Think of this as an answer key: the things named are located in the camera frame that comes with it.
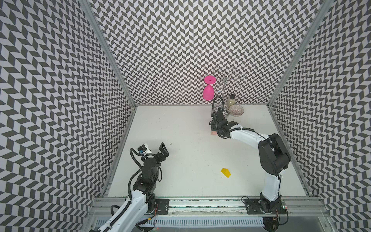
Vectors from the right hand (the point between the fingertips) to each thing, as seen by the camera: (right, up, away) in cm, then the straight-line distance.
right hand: (217, 126), depth 96 cm
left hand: (-37, -11, -14) cm, 41 cm away
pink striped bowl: (+18, +12, +16) cm, 26 cm away
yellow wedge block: (+3, -26, -13) cm, 29 cm away
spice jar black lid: (+14, +19, +15) cm, 28 cm away
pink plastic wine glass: (-6, +24, 0) cm, 24 cm away
